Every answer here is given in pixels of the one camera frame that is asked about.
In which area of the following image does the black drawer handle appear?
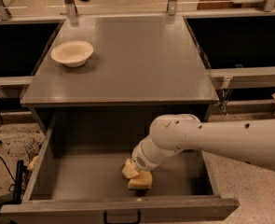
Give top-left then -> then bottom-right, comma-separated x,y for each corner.
103,210 -> 141,224

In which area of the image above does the grey wooden cabinet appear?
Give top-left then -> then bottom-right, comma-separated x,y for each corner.
21,14 -> 218,130

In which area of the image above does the open grey top drawer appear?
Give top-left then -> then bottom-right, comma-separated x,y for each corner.
1,111 -> 239,224

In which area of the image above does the metal post centre left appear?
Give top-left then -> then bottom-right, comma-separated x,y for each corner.
64,0 -> 77,17

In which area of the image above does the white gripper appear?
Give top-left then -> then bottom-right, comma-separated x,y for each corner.
122,144 -> 160,179

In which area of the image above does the black stand on floor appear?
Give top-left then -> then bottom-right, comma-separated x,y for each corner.
12,160 -> 25,204

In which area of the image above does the yellow sponge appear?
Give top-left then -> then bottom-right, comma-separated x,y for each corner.
128,171 -> 153,189

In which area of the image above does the white paper bowl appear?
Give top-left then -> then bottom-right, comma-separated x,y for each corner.
51,40 -> 94,67

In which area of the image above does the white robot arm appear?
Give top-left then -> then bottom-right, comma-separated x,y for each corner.
122,114 -> 275,179

